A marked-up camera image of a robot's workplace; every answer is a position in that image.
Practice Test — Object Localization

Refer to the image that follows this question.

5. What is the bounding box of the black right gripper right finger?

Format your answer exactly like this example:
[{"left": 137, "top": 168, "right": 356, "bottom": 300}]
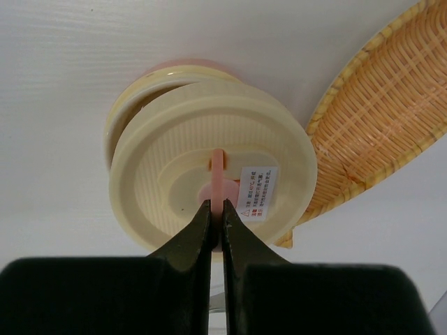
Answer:
[{"left": 221, "top": 200, "right": 289, "bottom": 334}]

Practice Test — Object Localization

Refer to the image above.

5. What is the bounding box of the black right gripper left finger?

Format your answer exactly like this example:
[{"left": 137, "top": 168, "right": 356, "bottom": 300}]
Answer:
[{"left": 147, "top": 200, "right": 212, "bottom": 334}]

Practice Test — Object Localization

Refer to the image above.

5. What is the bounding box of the cream lid pink handle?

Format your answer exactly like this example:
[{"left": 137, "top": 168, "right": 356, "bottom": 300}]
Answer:
[{"left": 109, "top": 80, "right": 317, "bottom": 250}]

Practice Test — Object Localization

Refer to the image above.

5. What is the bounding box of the pink round container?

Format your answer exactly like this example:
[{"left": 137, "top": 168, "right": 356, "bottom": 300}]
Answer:
[{"left": 104, "top": 59, "right": 245, "bottom": 165}]

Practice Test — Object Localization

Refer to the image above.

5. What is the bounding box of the wooden boat-shaped tray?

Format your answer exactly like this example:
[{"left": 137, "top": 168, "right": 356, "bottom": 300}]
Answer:
[{"left": 272, "top": 0, "right": 447, "bottom": 249}]

